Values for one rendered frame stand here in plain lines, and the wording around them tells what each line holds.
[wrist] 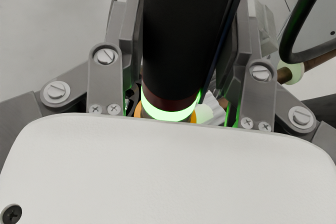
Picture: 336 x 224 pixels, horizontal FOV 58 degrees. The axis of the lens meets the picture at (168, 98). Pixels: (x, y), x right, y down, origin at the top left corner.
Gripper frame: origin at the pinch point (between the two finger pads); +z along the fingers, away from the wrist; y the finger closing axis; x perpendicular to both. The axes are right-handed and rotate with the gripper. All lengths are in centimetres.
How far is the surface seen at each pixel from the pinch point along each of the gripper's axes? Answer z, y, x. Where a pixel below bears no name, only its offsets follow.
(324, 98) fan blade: 7.0, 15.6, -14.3
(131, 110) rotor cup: 7.8, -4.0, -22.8
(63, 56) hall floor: 107, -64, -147
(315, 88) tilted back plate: 20.2, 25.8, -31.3
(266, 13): 38, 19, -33
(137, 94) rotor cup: 9.8, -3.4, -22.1
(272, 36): 33, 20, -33
